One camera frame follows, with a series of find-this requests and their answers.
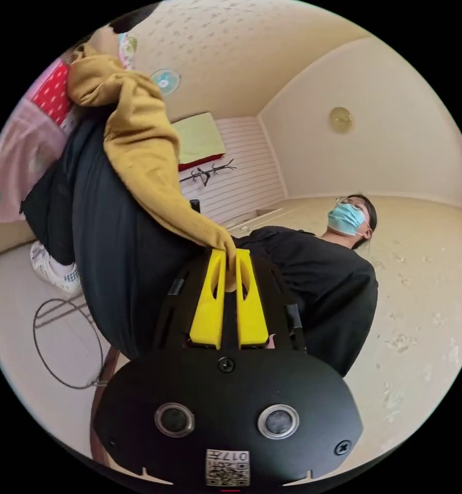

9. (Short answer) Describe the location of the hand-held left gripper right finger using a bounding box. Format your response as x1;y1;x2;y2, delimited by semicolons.
235;248;270;349

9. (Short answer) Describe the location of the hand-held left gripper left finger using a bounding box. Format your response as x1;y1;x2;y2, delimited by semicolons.
189;249;228;350

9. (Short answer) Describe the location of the yellow long sleeve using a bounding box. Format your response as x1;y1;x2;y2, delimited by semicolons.
67;43;238;292

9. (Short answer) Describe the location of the green curtain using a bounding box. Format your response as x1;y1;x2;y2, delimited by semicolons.
170;111;227;173

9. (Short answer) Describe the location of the round golden ceiling lamp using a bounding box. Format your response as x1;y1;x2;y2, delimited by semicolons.
328;106;353;134

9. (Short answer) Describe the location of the bed with pink patchwork quilt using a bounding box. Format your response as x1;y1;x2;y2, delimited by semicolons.
0;58;79;225

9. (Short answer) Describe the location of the black branch-shaped wall hook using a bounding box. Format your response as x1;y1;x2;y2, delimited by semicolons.
179;162;238;188

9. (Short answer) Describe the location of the round black wire stand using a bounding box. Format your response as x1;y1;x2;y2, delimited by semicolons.
32;297;105;390

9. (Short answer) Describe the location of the wall fan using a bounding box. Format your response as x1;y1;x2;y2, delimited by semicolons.
150;68;182;96

